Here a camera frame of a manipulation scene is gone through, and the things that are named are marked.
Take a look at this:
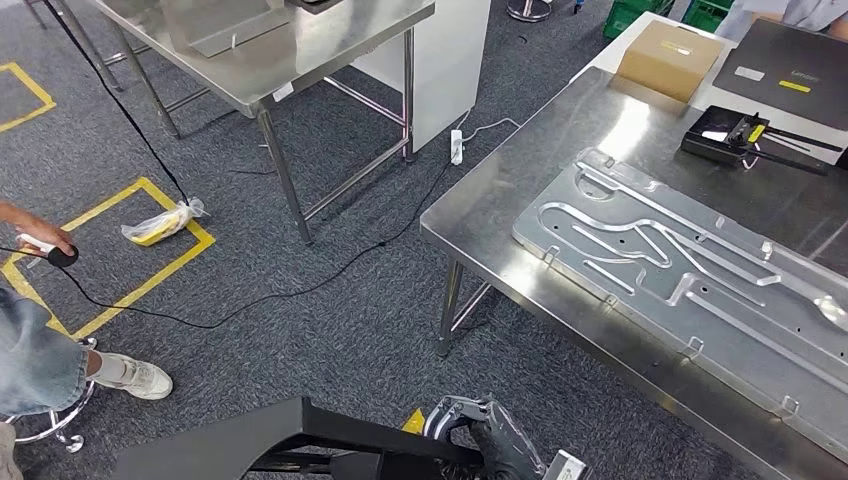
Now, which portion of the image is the person's left hand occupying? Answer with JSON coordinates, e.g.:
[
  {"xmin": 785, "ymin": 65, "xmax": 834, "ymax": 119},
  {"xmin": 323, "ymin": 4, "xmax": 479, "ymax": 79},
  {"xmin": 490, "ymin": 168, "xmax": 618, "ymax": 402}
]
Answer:
[{"xmin": 13, "ymin": 215, "xmax": 75, "ymax": 258}]

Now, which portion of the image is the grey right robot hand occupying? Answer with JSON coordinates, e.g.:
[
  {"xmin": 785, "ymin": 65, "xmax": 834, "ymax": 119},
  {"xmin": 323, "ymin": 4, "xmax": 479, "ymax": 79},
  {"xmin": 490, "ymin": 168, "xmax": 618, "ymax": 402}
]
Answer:
[{"xmin": 422, "ymin": 395, "xmax": 548, "ymax": 480}]

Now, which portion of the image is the black and white handheld controller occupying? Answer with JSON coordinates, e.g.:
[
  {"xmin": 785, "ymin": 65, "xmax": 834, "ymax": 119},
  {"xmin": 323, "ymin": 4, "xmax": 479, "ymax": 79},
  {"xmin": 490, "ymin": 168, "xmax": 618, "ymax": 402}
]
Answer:
[{"xmin": 16, "ymin": 233, "xmax": 81, "ymax": 270}]

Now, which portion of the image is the black plastic car part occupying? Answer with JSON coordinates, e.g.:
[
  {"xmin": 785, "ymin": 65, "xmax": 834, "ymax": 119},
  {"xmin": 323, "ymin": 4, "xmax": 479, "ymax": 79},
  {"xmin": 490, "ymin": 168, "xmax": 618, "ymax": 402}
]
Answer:
[{"xmin": 109, "ymin": 397, "xmax": 488, "ymax": 480}]

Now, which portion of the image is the steel workbench table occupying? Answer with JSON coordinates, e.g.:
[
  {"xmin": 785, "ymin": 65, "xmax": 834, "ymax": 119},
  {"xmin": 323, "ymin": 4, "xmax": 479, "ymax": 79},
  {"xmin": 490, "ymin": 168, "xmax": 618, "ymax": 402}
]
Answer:
[{"xmin": 420, "ymin": 66, "xmax": 848, "ymax": 480}]

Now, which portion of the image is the clear bag with yellow contents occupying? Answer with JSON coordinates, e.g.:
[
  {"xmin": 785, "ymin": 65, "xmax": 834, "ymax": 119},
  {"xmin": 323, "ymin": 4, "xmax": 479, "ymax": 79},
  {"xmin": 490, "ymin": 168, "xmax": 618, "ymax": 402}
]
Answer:
[{"xmin": 121, "ymin": 197, "xmax": 209, "ymax": 248}]

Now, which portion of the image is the person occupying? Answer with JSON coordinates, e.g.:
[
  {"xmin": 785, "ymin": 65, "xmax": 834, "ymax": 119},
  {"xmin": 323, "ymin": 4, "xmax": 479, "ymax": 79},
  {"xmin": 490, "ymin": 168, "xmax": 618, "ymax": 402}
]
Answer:
[
  {"xmin": 0, "ymin": 201, "xmax": 175, "ymax": 480},
  {"xmin": 715, "ymin": 0, "xmax": 848, "ymax": 42}
]

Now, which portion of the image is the chrome swivel stool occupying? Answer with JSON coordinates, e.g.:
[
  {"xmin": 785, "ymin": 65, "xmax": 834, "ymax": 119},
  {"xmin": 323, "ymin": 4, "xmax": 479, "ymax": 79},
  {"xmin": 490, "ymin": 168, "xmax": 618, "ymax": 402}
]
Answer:
[{"xmin": 3, "ymin": 337, "xmax": 99, "ymax": 455}]

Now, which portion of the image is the stamped silver metal panel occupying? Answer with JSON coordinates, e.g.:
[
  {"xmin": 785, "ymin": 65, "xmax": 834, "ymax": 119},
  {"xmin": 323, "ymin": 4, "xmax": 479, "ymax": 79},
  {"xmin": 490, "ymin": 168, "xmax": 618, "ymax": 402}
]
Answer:
[{"xmin": 511, "ymin": 146, "xmax": 848, "ymax": 465}]

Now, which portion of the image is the steel table with drawer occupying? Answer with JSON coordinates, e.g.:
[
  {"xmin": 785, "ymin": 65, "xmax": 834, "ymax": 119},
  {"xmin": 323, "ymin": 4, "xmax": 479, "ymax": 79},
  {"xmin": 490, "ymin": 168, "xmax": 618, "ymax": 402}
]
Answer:
[{"xmin": 26, "ymin": 0, "xmax": 437, "ymax": 248}]

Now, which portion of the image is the black remote with antennas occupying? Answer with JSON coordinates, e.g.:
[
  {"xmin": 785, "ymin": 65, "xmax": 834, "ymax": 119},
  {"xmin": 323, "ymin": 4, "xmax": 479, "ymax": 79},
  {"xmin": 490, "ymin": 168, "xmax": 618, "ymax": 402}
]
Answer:
[{"xmin": 680, "ymin": 104, "xmax": 846, "ymax": 177}]

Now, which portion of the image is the white cabinet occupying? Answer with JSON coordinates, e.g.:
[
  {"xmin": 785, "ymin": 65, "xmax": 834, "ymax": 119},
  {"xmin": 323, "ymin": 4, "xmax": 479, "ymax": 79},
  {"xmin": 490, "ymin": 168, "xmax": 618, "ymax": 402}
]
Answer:
[{"xmin": 351, "ymin": 0, "xmax": 493, "ymax": 155}]

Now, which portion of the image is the white table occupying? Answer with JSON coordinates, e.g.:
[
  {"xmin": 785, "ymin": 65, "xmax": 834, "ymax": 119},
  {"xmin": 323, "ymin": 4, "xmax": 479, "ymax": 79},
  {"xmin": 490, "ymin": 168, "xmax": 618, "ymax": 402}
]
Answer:
[{"xmin": 572, "ymin": 11, "xmax": 848, "ymax": 167}]

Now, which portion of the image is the cardboard box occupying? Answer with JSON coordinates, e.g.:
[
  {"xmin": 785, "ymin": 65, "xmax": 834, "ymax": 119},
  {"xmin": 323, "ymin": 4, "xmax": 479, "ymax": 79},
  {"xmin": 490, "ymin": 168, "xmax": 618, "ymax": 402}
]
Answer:
[{"xmin": 616, "ymin": 19, "xmax": 725, "ymax": 104}]

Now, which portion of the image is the green plastic crate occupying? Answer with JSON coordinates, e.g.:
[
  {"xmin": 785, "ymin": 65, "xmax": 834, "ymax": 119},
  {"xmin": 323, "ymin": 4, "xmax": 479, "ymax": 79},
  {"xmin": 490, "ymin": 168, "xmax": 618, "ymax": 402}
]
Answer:
[
  {"xmin": 680, "ymin": 0, "xmax": 735, "ymax": 34},
  {"xmin": 602, "ymin": 0, "xmax": 666, "ymax": 41}
]

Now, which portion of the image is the dark grey laptop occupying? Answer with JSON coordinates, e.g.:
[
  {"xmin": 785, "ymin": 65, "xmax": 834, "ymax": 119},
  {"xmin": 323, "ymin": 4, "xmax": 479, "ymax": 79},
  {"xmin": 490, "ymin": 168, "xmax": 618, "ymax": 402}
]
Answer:
[{"xmin": 712, "ymin": 18, "xmax": 848, "ymax": 132}]

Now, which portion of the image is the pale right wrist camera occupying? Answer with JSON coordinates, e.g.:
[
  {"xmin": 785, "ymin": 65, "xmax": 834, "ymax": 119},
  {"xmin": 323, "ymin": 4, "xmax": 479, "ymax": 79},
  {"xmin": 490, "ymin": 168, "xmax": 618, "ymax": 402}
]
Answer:
[{"xmin": 543, "ymin": 450, "xmax": 588, "ymax": 480}]

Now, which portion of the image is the taut black cable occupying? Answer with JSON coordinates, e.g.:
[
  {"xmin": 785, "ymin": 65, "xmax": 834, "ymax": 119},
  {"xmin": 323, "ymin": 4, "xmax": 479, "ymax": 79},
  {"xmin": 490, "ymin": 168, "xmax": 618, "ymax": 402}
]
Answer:
[{"xmin": 40, "ymin": 0, "xmax": 191, "ymax": 205}]

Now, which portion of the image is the long black floor cable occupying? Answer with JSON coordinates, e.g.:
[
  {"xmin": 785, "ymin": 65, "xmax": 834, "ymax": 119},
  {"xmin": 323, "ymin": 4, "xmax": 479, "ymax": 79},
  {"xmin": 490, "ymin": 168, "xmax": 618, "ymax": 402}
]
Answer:
[{"xmin": 0, "ymin": 162, "xmax": 458, "ymax": 331}]

